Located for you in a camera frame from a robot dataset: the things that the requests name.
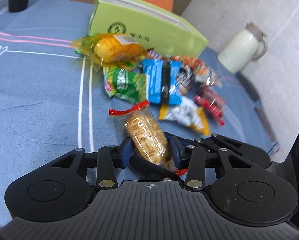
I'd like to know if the red-sealed cracker packet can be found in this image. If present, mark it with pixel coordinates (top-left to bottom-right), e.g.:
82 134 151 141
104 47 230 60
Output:
108 100 187 176

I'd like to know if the yellow white snack bag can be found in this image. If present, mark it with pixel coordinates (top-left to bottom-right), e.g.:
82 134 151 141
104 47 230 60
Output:
158 96 211 136

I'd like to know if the red peanut snack bag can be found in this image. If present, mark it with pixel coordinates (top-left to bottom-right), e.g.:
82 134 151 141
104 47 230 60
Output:
194 87 225 126

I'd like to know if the green snack packet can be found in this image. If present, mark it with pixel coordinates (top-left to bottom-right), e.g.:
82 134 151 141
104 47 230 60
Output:
103 66 148 104

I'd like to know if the blue wafer snack packet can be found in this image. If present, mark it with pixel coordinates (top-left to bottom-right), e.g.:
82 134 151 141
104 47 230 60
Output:
142 59 182 106

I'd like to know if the orange bread clear packet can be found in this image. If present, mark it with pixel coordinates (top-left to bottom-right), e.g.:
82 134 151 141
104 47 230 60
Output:
70 33 147 72

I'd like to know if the brown-label clear biscuit bag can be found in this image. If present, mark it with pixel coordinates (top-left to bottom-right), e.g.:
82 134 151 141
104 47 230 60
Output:
171 55 222 95

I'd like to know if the red-cased smartphone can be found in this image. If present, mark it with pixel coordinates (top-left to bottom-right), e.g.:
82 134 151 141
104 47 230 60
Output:
254 106 277 142

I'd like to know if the blue plaid tablecloth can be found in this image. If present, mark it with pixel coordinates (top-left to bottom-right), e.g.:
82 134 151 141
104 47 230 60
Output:
0 0 130 226

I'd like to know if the cream thermos jug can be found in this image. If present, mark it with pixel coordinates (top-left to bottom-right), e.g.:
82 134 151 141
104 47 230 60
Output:
217 22 268 74

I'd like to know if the green cardboard box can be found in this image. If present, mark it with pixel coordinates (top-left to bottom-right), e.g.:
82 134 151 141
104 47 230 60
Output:
88 0 209 57

